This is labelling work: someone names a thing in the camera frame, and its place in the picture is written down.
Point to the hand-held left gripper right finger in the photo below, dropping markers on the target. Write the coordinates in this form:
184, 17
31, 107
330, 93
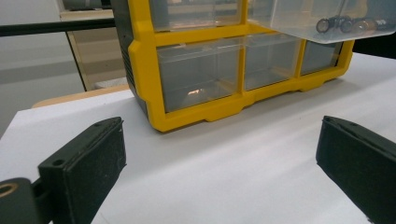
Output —
361, 165

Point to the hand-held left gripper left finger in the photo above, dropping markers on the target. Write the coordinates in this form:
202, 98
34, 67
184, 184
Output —
84, 165

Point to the yellow black drawer cabinet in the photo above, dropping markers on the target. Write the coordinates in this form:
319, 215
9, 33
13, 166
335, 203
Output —
199, 115

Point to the copper black battery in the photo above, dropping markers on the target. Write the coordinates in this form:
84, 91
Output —
323, 25
365, 26

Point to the clear plastic drawer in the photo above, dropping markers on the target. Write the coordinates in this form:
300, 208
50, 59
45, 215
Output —
272, 59
295, 15
196, 14
199, 71
320, 57

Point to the beige wooden shelf unit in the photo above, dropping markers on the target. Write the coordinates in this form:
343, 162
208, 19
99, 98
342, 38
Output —
99, 56

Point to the black metal bar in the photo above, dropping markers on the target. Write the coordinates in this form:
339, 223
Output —
46, 28

